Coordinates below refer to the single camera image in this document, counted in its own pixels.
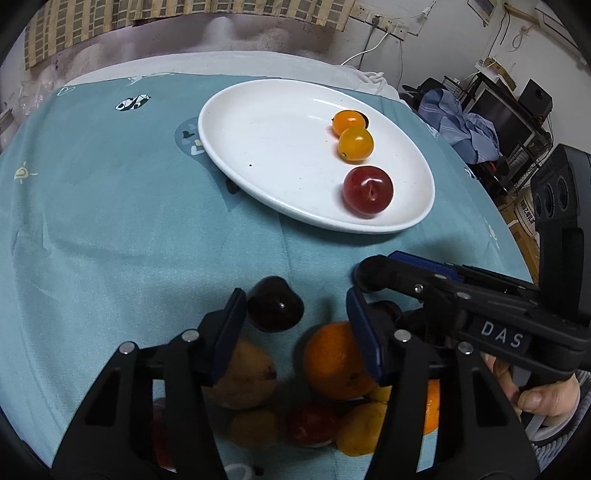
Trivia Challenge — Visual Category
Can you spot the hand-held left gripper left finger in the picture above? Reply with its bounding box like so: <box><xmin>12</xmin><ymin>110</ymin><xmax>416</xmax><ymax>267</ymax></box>
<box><xmin>65</xmin><ymin>288</ymin><xmax>247</xmax><ymax>480</ymax></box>

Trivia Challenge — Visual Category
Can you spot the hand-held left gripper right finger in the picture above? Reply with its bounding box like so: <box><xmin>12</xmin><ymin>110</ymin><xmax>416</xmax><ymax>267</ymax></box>
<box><xmin>345</xmin><ymin>286</ymin><xmax>542</xmax><ymax>480</ymax></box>

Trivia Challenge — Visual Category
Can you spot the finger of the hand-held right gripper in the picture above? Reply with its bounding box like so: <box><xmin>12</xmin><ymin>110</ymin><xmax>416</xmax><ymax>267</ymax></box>
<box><xmin>390</xmin><ymin>251</ymin><xmax>539</xmax><ymax>302</ymax></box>
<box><xmin>353</xmin><ymin>255</ymin><xmax>472</xmax><ymax>340</ymax></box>

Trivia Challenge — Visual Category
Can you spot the small dark fruit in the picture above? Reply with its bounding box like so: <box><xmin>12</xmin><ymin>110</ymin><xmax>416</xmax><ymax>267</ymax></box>
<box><xmin>370</xmin><ymin>299</ymin><xmax>403</xmax><ymax>326</ymax></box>

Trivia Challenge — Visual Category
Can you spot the dark purple plum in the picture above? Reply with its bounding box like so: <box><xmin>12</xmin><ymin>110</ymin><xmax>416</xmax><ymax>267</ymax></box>
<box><xmin>247</xmin><ymin>276</ymin><xmax>305</xmax><ymax>333</ymax></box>

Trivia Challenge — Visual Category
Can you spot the yellow speckled pear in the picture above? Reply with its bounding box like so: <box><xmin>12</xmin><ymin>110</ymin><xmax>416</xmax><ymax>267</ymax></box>
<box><xmin>201</xmin><ymin>339</ymin><xmax>279</xmax><ymax>411</ymax></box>

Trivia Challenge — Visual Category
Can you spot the yellow oblong fruit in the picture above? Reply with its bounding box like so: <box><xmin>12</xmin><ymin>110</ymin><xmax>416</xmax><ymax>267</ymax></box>
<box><xmin>335</xmin><ymin>401</ymin><xmax>389</xmax><ymax>457</ymax></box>

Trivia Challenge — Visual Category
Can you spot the red round fruit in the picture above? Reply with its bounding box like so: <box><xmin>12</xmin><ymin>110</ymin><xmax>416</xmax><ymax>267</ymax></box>
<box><xmin>285</xmin><ymin>404</ymin><xmax>345</xmax><ymax>448</ymax></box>

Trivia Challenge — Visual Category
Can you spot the white oval plate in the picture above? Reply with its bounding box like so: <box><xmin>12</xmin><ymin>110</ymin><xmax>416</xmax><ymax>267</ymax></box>
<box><xmin>198</xmin><ymin>79</ymin><xmax>436</xmax><ymax>234</ymax></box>

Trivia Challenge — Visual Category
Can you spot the person's right hand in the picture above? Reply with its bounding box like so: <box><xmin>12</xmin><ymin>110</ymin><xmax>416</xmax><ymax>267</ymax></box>
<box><xmin>484</xmin><ymin>356</ymin><xmax>581</xmax><ymax>424</ymax></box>

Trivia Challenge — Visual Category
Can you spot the orange mandarin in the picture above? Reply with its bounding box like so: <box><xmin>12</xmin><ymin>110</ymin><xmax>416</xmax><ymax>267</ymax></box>
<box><xmin>302</xmin><ymin>322</ymin><xmax>377</xmax><ymax>401</ymax></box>

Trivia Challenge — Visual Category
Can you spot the red plum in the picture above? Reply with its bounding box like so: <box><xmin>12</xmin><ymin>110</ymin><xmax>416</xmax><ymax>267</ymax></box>
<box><xmin>342</xmin><ymin>166</ymin><xmax>394</xmax><ymax>215</ymax></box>

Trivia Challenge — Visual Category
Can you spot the large orange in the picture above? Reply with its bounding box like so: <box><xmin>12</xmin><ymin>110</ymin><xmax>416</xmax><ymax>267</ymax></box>
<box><xmin>422</xmin><ymin>378</ymin><xmax>441</xmax><ymax>435</ymax></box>

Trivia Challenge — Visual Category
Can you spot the yellow round fruit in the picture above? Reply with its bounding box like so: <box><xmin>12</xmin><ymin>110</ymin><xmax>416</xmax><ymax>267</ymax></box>
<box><xmin>228</xmin><ymin>408</ymin><xmax>280</xmax><ymax>448</ymax></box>

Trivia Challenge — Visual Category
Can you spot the orange cherry tomato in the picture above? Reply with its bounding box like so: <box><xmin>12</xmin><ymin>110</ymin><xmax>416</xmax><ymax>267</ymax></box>
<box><xmin>338</xmin><ymin>127</ymin><xmax>374</xmax><ymax>162</ymax></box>
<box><xmin>331</xmin><ymin>109</ymin><xmax>368</xmax><ymax>138</ymax></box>

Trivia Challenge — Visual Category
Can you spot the blue crumpled clothing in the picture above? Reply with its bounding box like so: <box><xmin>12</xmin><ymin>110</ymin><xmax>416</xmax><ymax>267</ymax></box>
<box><xmin>418</xmin><ymin>88</ymin><xmax>504</xmax><ymax>164</ymax></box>

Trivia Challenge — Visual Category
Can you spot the black monitor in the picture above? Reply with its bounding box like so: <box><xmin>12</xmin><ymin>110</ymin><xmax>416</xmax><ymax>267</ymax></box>
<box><xmin>466</xmin><ymin>85</ymin><xmax>539</xmax><ymax>158</ymax></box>

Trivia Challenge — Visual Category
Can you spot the teal printed tablecloth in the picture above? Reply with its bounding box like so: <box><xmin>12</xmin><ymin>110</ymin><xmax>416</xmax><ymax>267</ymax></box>
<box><xmin>0</xmin><ymin>69</ymin><xmax>541</xmax><ymax>480</ymax></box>

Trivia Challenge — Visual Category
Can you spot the black speaker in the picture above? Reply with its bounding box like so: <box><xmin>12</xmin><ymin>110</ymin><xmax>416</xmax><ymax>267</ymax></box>
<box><xmin>517</xmin><ymin>79</ymin><xmax>553</xmax><ymax>118</ymax></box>

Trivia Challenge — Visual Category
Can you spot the white power strip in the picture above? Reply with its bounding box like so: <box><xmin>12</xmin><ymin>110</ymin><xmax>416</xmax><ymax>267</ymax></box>
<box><xmin>369</xmin><ymin>14</ymin><xmax>409</xmax><ymax>40</ymax></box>

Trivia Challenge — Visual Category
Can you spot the white cloth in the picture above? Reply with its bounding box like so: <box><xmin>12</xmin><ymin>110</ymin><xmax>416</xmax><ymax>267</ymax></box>
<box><xmin>60</xmin><ymin>48</ymin><xmax>400</xmax><ymax>100</ymax></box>

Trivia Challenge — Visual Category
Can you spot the checkered beige curtain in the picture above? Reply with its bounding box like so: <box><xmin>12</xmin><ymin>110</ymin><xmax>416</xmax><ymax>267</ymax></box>
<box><xmin>23</xmin><ymin>0</ymin><xmax>356</xmax><ymax>72</ymax></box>

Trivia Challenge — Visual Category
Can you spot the white power cable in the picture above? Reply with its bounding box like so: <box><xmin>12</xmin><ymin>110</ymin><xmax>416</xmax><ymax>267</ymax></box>
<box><xmin>339</xmin><ymin>28</ymin><xmax>393</xmax><ymax>68</ymax></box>

